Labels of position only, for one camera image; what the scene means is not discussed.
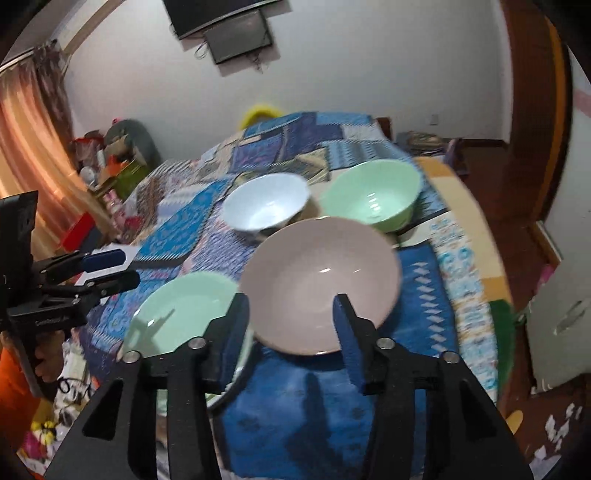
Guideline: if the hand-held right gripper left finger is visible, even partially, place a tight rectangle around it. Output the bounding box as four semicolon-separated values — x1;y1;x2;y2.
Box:
44;293;252;480

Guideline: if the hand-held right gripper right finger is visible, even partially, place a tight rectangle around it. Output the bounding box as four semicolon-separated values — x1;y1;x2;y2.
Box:
332;293;536;480

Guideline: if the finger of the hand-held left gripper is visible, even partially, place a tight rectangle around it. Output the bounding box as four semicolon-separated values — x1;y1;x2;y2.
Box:
41;270;141;302
34;248;129;278

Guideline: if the green plate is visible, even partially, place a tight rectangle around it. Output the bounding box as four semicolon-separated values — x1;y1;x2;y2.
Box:
124;271;253;408

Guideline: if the pink bowl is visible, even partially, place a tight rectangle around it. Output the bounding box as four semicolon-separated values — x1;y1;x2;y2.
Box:
240;217;402;357

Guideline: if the white bowl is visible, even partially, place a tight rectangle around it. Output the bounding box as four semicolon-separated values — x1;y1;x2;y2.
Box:
222;173;311;239

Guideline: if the green bowl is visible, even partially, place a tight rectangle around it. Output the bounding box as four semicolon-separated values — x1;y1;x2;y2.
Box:
318;159;422;234

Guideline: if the person's left hand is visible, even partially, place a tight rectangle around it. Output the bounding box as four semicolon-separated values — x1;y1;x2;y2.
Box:
34;330;66;385

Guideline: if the red box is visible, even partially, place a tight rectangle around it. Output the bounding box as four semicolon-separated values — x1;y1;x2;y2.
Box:
61;213;100;253

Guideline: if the green box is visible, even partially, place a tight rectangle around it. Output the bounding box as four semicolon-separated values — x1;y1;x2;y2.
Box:
113;159;154;200

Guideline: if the patchwork printed blanket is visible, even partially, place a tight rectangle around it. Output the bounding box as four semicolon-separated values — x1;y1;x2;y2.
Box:
55;111;516;480

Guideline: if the grey plush toy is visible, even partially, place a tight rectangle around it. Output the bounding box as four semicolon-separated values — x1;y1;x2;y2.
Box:
104;119;158;163

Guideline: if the orange curtain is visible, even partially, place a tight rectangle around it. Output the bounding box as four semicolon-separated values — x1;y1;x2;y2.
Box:
0;44;112;234

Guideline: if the yellow curved tube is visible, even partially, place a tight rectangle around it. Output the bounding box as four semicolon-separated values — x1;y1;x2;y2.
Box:
239;105;283;131

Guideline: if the wooden door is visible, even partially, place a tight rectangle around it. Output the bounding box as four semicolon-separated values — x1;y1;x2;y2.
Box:
501;0;574;223

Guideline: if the small wall monitor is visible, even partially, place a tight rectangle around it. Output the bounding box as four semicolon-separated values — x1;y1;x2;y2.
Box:
203;9;274;65

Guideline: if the black wall television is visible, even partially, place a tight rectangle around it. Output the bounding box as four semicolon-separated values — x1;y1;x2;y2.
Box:
161;0;294;40

